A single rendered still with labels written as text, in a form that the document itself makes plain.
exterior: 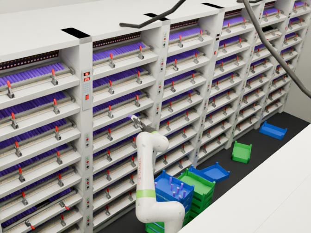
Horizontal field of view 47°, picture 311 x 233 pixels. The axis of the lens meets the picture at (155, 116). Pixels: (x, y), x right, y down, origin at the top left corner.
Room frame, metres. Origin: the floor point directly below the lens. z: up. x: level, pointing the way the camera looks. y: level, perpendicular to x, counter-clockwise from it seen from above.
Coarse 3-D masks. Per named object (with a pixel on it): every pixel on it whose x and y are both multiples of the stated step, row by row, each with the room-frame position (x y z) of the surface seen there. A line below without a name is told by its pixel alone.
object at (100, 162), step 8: (136, 136) 2.48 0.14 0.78; (120, 144) 2.35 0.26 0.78; (128, 144) 2.40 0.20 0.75; (136, 144) 2.43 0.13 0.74; (104, 152) 2.22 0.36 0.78; (112, 152) 2.27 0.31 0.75; (120, 152) 2.30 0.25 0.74; (128, 152) 2.32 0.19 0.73; (96, 160) 2.15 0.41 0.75; (104, 160) 2.17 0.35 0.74; (112, 160) 2.19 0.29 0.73; (96, 168) 2.08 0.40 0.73; (104, 168) 2.14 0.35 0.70
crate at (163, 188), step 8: (160, 176) 2.32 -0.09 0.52; (168, 176) 2.33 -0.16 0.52; (160, 184) 2.26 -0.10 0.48; (168, 184) 2.27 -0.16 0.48; (176, 184) 2.28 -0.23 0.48; (184, 184) 2.25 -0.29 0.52; (160, 192) 2.14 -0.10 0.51; (168, 192) 2.17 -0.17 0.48; (192, 192) 2.19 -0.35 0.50; (176, 200) 2.06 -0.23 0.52; (184, 200) 2.08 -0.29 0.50
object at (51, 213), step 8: (80, 192) 1.98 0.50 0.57; (72, 200) 1.92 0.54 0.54; (80, 200) 1.96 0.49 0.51; (56, 208) 1.82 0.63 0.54; (64, 208) 1.85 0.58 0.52; (40, 216) 1.74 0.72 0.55; (48, 216) 1.75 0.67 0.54; (24, 224) 1.65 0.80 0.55; (32, 224) 1.67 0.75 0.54; (40, 224) 1.71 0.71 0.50; (8, 232) 1.58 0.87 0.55; (16, 232) 1.59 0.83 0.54; (24, 232) 1.62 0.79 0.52
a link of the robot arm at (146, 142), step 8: (144, 136) 1.81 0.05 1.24; (152, 136) 1.84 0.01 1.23; (144, 144) 1.77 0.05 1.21; (152, 144) 1.80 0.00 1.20; (144, 152) 1.74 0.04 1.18; (152, 152) 1.77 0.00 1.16; (144, 160) 1.70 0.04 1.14; (152, 160) 1.74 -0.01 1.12; (144, 168) 1.67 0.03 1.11; (152, 168) 1.69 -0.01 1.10; (144, 176) 1.63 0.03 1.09; (152, 176) 1.65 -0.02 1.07; (144, 184) 1.59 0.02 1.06; (152, 184) 1.60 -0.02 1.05
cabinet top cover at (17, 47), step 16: (144, 16) 2.58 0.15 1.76; (48, 32) 2.02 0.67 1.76; (64, 32) 2.05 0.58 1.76; (80, 32) 2.08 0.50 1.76; (96, 32) 2.11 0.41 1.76; (112, 32) 2.16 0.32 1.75; (128, 32) 2.26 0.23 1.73; (0, 48) 1.71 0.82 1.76; (16, 48) 1.73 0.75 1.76; (32, 48) 1.75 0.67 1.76; (48, 48) 1.81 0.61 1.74
